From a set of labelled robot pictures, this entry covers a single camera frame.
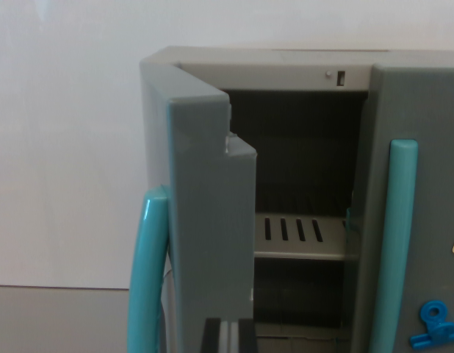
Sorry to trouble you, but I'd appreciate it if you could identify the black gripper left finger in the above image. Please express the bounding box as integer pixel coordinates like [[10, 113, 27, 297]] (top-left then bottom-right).
[[200, 318, 223, 353]]

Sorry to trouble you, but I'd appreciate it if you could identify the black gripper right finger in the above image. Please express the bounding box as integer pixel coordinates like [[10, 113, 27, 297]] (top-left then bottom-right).
[[237, 318, 258, 353]]

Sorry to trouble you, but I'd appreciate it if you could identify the grey slotted fridge shelf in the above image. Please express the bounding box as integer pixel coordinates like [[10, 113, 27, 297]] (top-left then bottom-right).
[[254, 212, 357, 261]]

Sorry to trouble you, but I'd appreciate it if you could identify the grey toy fridge body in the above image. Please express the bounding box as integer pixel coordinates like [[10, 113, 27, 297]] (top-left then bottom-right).
[[139, 46, 454, 353]]

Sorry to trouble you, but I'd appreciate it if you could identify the grey fridge door with clip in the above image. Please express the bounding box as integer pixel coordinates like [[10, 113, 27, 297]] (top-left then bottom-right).
[[366, 64, 454, 353]]

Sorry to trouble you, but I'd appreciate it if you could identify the blue clip magnet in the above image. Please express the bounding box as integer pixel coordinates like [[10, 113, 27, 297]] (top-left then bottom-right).
[[408, 300, 454, 350]]

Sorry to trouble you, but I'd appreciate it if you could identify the teal handle of display door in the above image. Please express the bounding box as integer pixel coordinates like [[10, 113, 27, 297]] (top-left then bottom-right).
[[126, 183, 173, 353]]

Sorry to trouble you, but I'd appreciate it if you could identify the teal handle of clip door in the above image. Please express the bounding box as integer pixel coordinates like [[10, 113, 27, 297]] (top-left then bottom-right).
[[370, 138, 419, 353]]

